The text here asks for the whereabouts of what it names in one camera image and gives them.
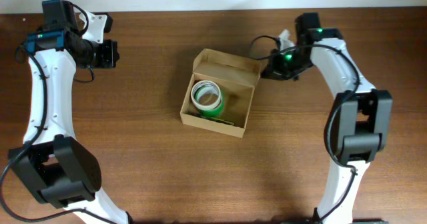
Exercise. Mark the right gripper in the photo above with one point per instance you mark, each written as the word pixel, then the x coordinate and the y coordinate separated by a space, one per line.
pixel 278 68

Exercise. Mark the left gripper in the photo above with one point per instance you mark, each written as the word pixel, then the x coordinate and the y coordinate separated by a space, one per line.
pixel 109 53

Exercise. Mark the cardboard box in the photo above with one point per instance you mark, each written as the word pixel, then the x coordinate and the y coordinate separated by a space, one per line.
pixel 237 78

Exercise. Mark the green tape roll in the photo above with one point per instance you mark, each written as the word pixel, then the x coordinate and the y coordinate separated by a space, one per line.
pixel 215 112

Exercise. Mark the white masking tape roll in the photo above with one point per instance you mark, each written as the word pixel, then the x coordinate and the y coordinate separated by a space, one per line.
pixel 206 95

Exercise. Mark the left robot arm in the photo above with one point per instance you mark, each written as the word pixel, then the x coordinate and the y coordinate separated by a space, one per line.
pixel 54 167

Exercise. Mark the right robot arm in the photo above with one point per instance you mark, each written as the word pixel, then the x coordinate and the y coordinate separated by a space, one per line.
pixel 357 126

